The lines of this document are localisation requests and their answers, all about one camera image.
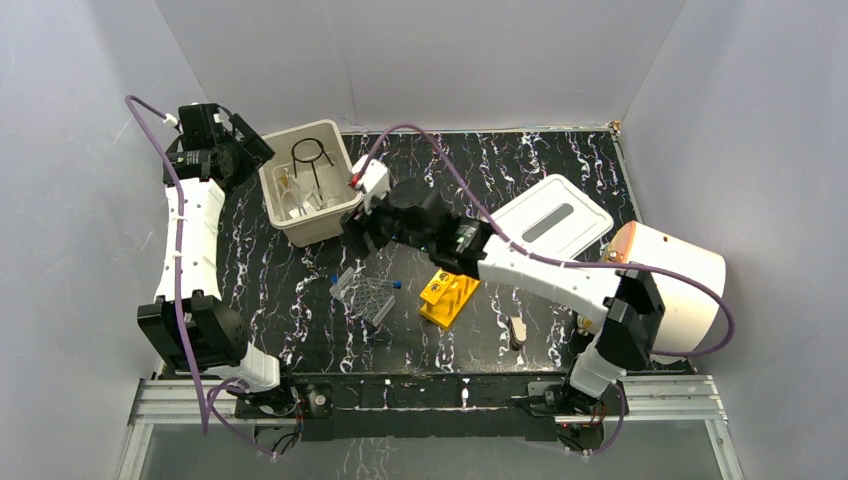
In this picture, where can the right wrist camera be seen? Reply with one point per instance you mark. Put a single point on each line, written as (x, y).
(372, 180)

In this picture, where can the small beige stopper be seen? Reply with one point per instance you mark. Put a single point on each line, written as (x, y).
(518, 333)

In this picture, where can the yellow test tube rack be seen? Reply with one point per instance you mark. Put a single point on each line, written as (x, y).
(445, 296)

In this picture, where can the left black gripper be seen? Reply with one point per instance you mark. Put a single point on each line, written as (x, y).
(250, 145)

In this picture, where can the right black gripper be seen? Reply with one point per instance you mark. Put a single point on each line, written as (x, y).
(356, 226)

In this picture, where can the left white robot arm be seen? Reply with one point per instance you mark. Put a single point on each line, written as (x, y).
(188, 324)

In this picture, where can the beige plastic bin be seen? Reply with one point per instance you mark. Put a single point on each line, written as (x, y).
(337, 197)

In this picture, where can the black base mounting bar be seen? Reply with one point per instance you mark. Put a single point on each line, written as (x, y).
(433, 405)

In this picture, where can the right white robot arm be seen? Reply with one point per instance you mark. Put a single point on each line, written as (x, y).
(623, 301)

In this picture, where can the clear well plate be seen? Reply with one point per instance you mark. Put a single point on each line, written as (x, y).
(363, 297)

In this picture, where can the aluminium frame rail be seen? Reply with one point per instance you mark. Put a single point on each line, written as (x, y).
(650, 398)

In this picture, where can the black wire ring stand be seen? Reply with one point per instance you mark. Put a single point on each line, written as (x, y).
(310, 152)

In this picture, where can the white bin lid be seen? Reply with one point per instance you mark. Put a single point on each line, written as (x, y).
(554, 218)

